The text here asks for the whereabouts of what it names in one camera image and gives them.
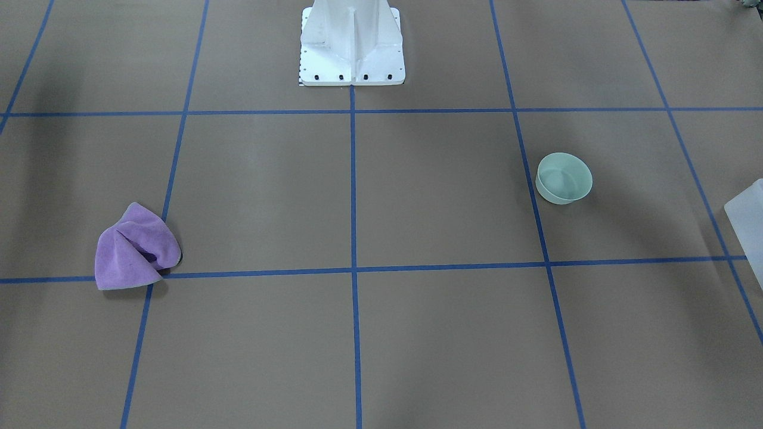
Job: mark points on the clear plastic storage box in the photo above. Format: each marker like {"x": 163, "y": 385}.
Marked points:
{"x": 745, "y": 214}

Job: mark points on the green plastic bowl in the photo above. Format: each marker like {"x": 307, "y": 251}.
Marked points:
{"x": 562, "y": 178}

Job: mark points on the purple microfiber cloth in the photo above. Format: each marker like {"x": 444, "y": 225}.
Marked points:
{"x": 133, "y": 252}

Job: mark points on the white pedestal column base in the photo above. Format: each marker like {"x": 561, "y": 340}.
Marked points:
{"x": 351, "y": 43}

